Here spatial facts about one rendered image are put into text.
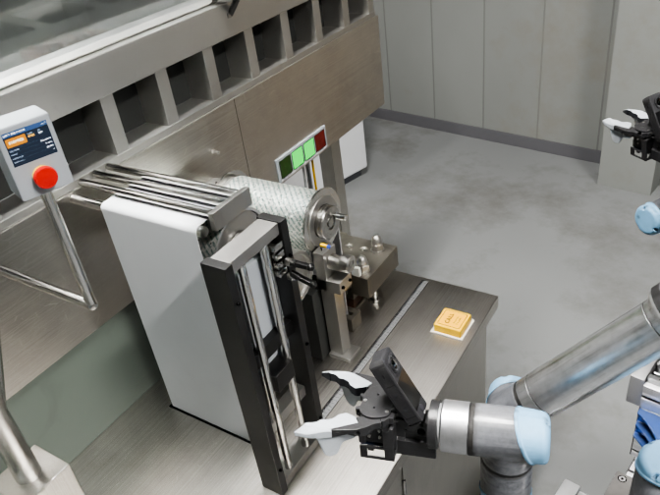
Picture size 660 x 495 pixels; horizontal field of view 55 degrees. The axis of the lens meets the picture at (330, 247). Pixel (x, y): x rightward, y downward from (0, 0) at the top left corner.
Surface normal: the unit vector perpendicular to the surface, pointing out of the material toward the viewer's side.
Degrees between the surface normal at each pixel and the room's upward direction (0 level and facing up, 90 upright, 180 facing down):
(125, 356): 90
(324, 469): 0
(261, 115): 90
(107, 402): 90
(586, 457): 0
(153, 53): 90
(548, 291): 0
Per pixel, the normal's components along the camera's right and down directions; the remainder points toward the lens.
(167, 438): -0.12, -0.83
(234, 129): 0.84, 0.21
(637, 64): -0.65, 0.48
